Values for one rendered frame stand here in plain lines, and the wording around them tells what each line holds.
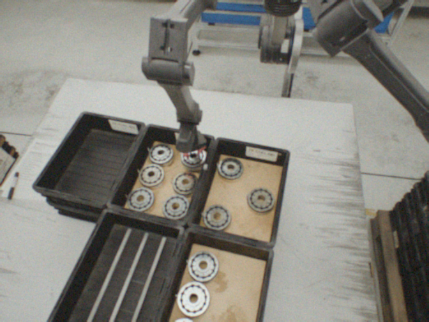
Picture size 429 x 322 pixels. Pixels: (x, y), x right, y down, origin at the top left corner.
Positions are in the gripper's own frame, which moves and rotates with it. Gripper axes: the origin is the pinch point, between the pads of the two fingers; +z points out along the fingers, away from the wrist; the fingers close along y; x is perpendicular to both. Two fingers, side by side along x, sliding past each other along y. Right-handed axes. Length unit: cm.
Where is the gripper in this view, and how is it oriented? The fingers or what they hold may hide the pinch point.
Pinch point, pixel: (193, 154)
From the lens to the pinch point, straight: 129.3
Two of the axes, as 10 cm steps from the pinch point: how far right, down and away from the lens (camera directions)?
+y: 8.8, -4.0, 2.5
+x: -4.8, -7.2, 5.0
